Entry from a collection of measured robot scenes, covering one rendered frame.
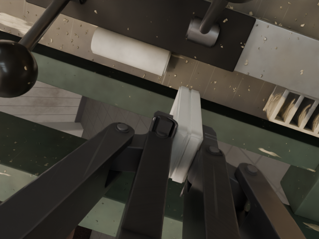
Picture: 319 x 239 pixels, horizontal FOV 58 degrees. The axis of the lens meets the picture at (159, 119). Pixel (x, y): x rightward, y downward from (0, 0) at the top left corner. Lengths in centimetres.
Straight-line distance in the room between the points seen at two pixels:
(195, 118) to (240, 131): 26
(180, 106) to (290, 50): 15
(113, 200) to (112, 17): 21
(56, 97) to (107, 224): 356
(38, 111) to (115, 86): 361
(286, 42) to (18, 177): 33
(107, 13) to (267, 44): 15
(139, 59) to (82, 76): 13
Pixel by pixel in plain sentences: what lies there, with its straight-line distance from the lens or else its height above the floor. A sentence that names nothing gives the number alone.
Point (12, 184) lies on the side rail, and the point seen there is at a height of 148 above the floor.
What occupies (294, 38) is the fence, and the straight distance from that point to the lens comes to 29.
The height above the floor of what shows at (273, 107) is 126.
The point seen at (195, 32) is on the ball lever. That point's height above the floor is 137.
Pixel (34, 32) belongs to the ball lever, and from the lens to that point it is 23.
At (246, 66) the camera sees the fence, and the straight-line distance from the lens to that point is 29.
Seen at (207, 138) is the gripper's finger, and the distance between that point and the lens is 16.
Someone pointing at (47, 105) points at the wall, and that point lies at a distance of 396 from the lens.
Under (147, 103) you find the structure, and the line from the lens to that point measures 40.
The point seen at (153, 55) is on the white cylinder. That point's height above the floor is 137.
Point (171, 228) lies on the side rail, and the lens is 38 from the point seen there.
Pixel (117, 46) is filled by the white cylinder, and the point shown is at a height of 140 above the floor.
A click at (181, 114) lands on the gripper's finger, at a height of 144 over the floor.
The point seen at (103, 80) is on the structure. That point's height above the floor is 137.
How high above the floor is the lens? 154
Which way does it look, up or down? 37 degrees down
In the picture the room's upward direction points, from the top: 91 degrees counter-clockwise
